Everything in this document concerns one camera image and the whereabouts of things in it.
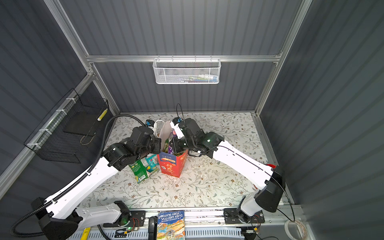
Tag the red pencil cup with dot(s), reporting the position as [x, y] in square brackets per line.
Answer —
[271, 165]

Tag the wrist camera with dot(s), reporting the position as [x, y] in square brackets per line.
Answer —
[175, 126]
[150, 123]

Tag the purple Fox's candy bag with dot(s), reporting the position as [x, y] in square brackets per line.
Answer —
[172, 135]

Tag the green spring tea candy bag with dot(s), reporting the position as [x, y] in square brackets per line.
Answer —
[141, 170]

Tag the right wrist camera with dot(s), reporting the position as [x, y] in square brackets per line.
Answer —
[175, 126]

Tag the teal mint candy bag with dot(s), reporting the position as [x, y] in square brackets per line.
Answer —
[152, 162]

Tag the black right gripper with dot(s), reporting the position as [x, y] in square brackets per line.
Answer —
[175, 147]

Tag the colourful book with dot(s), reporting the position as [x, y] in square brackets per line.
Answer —
[171, 225]

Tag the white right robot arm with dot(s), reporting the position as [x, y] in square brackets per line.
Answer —
[269, 182]

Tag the red paper gift bag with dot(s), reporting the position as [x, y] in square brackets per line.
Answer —
[171, 159]

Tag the black wire side basket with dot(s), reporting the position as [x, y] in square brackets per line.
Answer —
[71, 132]

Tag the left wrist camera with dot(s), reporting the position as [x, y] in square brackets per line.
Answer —
[150, 123]

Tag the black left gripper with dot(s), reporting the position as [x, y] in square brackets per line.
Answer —
[156, 142]

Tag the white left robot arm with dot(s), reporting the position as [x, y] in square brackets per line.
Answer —
[63, 216]

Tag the white wire wall basket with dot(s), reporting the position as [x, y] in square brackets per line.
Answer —
[187, 71]

